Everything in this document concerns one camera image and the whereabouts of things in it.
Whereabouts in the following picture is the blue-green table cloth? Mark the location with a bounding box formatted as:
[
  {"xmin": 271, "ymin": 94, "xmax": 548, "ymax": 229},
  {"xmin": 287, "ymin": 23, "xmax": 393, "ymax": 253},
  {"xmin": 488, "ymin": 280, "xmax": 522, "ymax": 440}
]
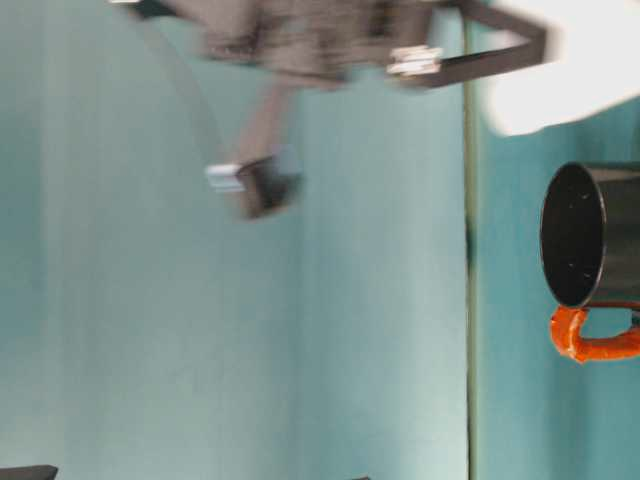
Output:
[{"xmin": 464, "ymin": 0, "xmax": 640, "ymax": 480}]

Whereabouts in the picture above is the black cup holder red handle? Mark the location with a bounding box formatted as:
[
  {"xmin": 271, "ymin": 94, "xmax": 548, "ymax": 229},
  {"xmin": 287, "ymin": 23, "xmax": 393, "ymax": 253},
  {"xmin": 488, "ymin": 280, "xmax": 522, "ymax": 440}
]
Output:
[{"xmin": 539, "ymin": 160, "xmax": 640, "ymax": 365}]

